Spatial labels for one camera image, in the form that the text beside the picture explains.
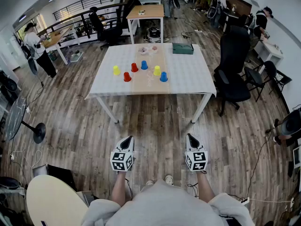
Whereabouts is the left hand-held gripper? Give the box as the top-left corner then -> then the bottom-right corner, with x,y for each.
110,136 -> 136,173

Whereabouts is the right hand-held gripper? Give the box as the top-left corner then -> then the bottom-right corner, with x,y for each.
184,133 -> 209,172

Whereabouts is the person's left forearm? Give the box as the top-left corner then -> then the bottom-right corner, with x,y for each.
111,171 -> 133,207

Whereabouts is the person's right forearm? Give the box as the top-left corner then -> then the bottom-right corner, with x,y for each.
195,170 -> 216,204

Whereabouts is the white table leg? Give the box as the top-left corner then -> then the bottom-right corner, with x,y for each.
95,97 -> 119,124

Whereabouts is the white grey computer case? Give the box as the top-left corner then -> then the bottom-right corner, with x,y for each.
75,190 -> 95,207

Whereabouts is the person's grey sweatshirt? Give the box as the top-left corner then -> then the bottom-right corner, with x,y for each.
81,180 -> 256,226

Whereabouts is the black cabinet box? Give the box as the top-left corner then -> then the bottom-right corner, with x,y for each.
46,163 -> 78,193

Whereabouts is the round beige table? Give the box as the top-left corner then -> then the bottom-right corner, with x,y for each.
25,174 -> 89,226

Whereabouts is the black folding chair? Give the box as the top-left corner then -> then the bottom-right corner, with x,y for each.
244,66 -> 268,103
263,60 -> 293,96

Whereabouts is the dark green box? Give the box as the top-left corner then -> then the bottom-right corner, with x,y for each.
172,43 -> 195,55

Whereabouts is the black office chair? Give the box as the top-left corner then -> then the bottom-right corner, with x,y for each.
88,2 -> 127,51
213,25 -> 252,117

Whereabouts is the round black marble table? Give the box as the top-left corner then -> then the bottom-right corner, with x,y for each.
4,97 -> 47,145

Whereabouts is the black white backpack rig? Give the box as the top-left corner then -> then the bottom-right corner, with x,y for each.
143,26 -> 170,44

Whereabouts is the black grey round device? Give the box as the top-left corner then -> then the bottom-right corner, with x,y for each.
0,177 -> 22,190

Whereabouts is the black metal railing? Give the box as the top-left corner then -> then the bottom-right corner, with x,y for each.
36,0 -> 132,41

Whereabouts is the wooden top white desk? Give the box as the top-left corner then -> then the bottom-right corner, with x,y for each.
37,24 -> 82,65

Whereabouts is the wooden top white table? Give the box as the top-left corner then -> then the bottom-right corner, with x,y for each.
126,4 -> 165,45

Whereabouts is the thin black cord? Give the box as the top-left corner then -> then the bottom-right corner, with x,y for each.
187,183 -> 200,198
124,178 -> 134,200

